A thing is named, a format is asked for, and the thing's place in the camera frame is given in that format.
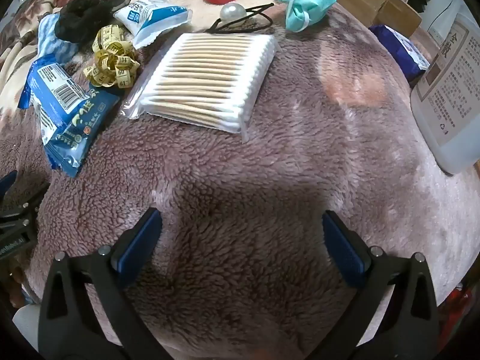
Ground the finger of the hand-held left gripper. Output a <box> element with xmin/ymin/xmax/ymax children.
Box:
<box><xmin>0</xmin><ymin>183</ymin><xmax>51</xmax><ymax>233</ymax></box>
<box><xmin>0</xmin><ymin>170</ymin><xmax>19</xmax><ymax>200</ymax></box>

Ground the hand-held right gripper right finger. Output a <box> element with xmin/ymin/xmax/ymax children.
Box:
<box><xmin>311</xmin><ymin>210</ymin><xmax>440</xmax><ymax>360</ymax></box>

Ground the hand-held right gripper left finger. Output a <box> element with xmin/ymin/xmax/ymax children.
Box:
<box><xmin>37</xmin><ymin>207</ymin><xmax>177</xmax><ymax>360</ymax></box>

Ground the blue packet with barcode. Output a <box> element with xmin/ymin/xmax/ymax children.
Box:
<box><xmin>18</xmin><ymin>54</ymin><xmax>96</xmax><ymax>147</ymax></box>

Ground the blue and white cloth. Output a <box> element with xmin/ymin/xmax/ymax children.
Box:
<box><xmin>37</xmin><ymin>15</ymin><xmax>81</xmax><ymax>62</ymax></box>

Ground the yellow tape measure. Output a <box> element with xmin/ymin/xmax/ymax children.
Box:
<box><xmin>82</xmin><ymin>24</ymin><xmax>140</xmax><ymax>90</ymax></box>

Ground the pack of cotton swabs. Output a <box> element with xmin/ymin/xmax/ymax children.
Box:
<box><xmin>121</xmin><ymin>32</ymin><xmax>281</xmax><ymax>144</ymax></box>

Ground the black mesh scrunchie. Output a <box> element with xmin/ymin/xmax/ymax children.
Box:
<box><xmin>55</xmin><ymin>0</ymin><xmax>131</xmax><ymax>44</ymax></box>

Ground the small white and blue packet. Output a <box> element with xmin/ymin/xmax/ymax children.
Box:
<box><xmin>113</xmin><ymin>0</ymin><xmax>193</xmax><ymax>49</ymax></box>

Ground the black hair tie with pearl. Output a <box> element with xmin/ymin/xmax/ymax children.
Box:
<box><xmin>205</xmin><ymin>3</ymin><xmax>286</xmax><ymax>34</ymax></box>

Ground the green face mask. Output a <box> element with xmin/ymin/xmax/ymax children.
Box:
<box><xmin>268</xmin><ymin>0</ymin><xmax>337</xmax><ymax>32</ymax></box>

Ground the white plastic bottle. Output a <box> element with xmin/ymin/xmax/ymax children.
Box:
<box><xmin>410</xmin><ymin>13</ymin><xmax>480</xmax><ymax>176</ymax></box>

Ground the dark blue tissue packet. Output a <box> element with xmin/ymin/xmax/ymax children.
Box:
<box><xmin>369</xmin><ymin>24</ymin><xmax>430</xmax><ymax>83</ymax></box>

